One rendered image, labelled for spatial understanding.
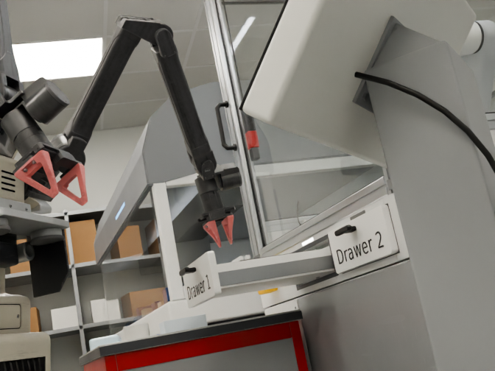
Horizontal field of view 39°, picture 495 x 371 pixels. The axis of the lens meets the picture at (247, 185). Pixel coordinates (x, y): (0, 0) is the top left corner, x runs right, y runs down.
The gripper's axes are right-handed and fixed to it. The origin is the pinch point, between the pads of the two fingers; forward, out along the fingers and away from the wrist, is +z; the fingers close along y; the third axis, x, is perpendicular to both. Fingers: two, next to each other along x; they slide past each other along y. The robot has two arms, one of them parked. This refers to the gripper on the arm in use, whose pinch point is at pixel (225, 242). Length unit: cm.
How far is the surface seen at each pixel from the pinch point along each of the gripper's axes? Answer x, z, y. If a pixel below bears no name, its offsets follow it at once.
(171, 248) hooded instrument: 76, -12, 2
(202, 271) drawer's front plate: -11.1, 6.7, -11.6
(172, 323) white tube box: 14.2, 16.3, -17.8
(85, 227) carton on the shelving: 370, -85, 7
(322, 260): -16.4, 13.6, 18.8
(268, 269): -16.9, 11.5, 3.7
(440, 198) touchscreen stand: -108, 15, -4
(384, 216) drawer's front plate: -49, 10, 22
